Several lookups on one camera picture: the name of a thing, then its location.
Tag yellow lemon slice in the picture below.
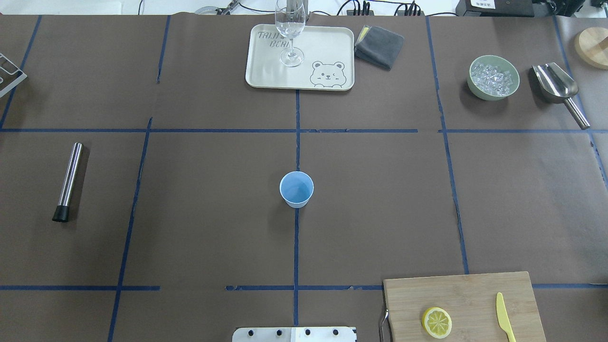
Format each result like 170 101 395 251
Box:
421 307 452 339

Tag steel muddler black tip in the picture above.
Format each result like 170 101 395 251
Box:
52 142 83 223

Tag light blue plastic cup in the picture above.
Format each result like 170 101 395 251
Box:
279 171 314 209

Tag cream bear print tray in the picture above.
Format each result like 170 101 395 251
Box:
245 24 355 91

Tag folded grey cloth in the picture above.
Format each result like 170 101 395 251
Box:
354 25 405 71

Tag clear wine glass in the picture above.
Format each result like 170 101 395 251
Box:
275 0 306 67

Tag green bowl of ice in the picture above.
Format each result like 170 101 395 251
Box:
467 56 520 101

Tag bamboo cutting board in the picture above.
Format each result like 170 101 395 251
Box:
380 271 546 342

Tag yellow plastic knife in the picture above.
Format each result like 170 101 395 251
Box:
495 292 516 342

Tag steel ice scoop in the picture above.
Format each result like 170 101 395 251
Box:
532 62 590 130

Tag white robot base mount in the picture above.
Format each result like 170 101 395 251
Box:
232 326 358 342

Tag white wire cup rack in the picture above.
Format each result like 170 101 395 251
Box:
0 53 28 97

